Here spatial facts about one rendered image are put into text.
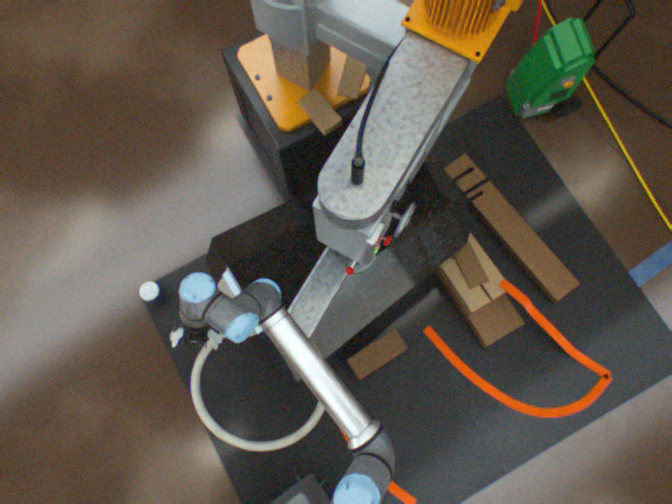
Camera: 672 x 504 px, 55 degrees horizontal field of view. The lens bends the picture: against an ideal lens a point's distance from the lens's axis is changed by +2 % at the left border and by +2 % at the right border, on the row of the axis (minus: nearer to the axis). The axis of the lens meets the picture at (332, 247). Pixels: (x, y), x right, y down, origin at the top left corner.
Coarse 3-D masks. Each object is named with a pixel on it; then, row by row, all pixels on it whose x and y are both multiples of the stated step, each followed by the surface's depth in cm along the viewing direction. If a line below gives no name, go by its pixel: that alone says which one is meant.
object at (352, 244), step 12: (396, 192) 207; (324, 216) 209; (384, 216) 209; (324, 228) 223; (336, 228) 214; (372, 228) 203; (384, 228) 231; (324, 240) 239; (336, 240) 229; (348, 240) 220; (360, 240) 211; (348, 252) 235; (360, 252) 226; (360, 264) 241
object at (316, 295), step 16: (320, 256) 245; (336, 256) 249; (320, 272) 247; (336, 272) 247; (304, 288) 241; (320, 288) 245; (336, 288) 241; (304, 304) 244; (320, 304) 244; (304, 320) 242
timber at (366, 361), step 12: (384, 336) 332; (396, 336) 332; (372, 348) 331; (384, 348) 331; (396, 348) 331; (348, 360) 330; (360, 360) 329; (372, 360) 329; (384, 360) 329; (360, 372) 328
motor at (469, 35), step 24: (432, 0) 193; (456, 0) 187; (480, 0) 185; (504, 0) 181; (408, 24) 202; (432, 24) 202; (456, 24) 197; (480, 24) 195; (456, 48) 200; (480, 48) 200
